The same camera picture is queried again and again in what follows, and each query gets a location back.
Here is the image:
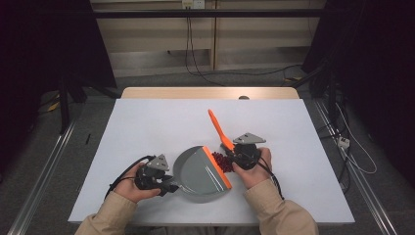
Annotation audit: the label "black curtain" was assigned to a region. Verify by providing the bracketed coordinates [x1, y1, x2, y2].
[0, 0, 117, 172]
[301, 0, 415, 189]

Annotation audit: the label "aluminium floor rail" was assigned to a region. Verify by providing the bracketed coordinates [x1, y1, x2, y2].
[8, 120, 77, 235]
[314, 99, 397, 235]

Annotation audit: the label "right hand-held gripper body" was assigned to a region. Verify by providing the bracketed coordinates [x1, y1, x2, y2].
[233, 131, 267, 170]

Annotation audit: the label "grey dustpan with orange lip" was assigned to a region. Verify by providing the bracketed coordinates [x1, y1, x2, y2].
[171, 145, 233, 204]

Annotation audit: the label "black hanging cable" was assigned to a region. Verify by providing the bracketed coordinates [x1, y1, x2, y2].
[184, 16, 226, 87]

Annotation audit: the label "black horizontal bar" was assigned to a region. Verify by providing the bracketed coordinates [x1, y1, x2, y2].
[92, 9, 327, 19]

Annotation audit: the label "red beans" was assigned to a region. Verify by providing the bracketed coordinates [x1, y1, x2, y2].
[211, 151, 235, 173]

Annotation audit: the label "white wall socket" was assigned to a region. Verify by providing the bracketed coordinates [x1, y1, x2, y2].
[181, 0, 206, 10]

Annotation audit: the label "black metal stand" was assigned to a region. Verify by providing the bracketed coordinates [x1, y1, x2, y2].
[292, 64, 338, 133]
[58, 74, 120, 135]

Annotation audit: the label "person's left hand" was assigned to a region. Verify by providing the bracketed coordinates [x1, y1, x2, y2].
[114, 163, 161, 204]

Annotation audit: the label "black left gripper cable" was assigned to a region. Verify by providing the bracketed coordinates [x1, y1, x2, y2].
[104, 155, 157, 200]

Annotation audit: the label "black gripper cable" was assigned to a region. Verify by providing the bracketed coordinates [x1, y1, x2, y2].
[104, 155, 157, 200]
[257, 161, 286, 201]

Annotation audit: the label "wooden table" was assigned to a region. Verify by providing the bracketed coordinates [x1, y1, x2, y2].
[120, 86, 300, 101]

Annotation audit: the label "person's right hand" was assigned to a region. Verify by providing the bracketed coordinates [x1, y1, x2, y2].
[232, 147, 273, 190]

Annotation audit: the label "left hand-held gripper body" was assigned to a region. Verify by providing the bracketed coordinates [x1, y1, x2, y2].
[134, 154, 174, 192]

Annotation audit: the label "white cable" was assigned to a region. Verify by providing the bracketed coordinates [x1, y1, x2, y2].
[336, 104, 378, 175]

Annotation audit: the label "orange brush with grey bristles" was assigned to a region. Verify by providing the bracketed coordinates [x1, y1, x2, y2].
[207, 109, 237, 158]

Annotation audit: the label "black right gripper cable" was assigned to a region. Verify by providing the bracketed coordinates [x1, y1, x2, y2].
[257, 161, 286, 201]

